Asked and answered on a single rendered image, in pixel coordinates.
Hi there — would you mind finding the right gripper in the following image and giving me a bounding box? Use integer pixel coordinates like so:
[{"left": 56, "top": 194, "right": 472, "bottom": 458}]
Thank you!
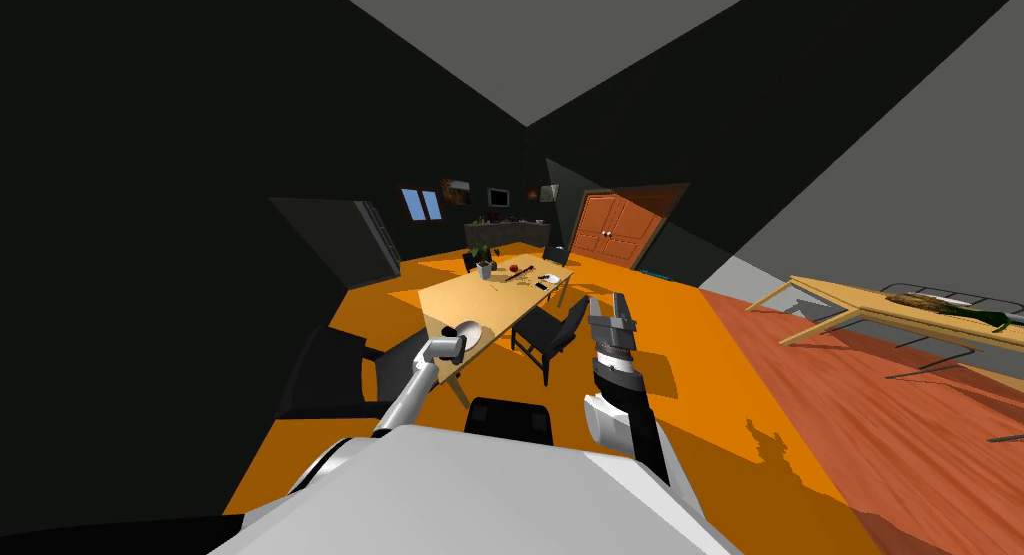
[{"left": 588, "top": 292, "right": 640, "bottom": 356}]

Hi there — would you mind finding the light wooden dining table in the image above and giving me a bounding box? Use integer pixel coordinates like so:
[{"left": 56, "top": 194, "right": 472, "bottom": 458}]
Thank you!
[{"left": 417, "top": 253, "right": 575, "bottom": 409}]

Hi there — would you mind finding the black dining chair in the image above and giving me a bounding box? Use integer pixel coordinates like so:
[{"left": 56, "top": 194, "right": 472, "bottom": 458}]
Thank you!
[
  {"left": 510, "top": 295, "right": 592, "bottom": 388},
  {"left": 275, "top": 326, "right": 435, "bottom": 422}
]

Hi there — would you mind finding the orange double door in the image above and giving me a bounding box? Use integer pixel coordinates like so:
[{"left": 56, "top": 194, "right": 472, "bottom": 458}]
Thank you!
[{"left": 570, "top": 191, "right": 667, "bottom": 269}]

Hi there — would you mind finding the dark grey door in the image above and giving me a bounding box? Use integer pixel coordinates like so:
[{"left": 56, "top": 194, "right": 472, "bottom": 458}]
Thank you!
[{"left": 354, "top": 200, "right": 403, "bottom": 278}]

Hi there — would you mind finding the dark sideboard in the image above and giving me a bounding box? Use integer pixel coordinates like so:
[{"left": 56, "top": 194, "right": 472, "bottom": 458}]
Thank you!
[{"left": 463, "top": 218, "right": 553, "bottom": 252}]

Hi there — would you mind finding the blue window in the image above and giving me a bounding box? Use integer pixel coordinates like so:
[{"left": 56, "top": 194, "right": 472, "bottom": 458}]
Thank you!
[{"left": 400, "top": 187, "right": 444, "bottom": 223}]

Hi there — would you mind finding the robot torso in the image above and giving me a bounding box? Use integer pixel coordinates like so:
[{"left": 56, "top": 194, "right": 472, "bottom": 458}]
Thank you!
[{"left": 207, "top": 396, "right": 753, "bottom": 555}]

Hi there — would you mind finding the light wooden side table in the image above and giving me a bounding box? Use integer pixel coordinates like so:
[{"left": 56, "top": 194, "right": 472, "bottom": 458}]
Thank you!
[{"left": 745, "top": 274, "right": 1024, "bottom": 380}]

